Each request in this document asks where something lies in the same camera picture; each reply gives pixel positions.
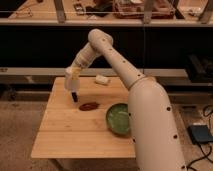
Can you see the glasses on shelf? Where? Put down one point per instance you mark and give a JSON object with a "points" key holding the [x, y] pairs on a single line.
{"points": [[24, 12]]}

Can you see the metal shelf frame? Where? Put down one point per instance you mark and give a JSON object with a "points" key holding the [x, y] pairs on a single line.
{"points": [[100, 13]]}

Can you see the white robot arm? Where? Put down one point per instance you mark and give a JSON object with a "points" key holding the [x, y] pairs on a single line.
{"points": [[154, 131]]}

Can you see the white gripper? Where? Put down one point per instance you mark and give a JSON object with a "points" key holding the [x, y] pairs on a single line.
{"points": [[75, 73]]}

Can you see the white crumpled cloth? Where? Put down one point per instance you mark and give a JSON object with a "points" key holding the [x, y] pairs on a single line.
{"points": [[100, 79]]}

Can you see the brown sausage-shaped object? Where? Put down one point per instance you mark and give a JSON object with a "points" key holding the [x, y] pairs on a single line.
{"points": [[89, 106]]}

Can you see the wooden table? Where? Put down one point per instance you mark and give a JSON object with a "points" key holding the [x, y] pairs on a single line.
{"points": [[66, 132]]}

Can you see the green bowl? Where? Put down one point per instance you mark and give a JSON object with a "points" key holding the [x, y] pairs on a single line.
{"points": [[117, 119]]}

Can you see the red basket on shelf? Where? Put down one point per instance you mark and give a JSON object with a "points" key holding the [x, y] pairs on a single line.
{"points": [[161, 9]]}

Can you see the black power box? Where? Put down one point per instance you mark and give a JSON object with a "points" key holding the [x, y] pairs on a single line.
{"points": [[200, 134]]}

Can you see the black remote on shelf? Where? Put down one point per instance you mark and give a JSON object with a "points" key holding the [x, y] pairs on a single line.
{"points": [[79, 9]]}

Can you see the white ceramic cup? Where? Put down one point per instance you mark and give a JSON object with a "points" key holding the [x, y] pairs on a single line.
{"points": [[70, 84]]}

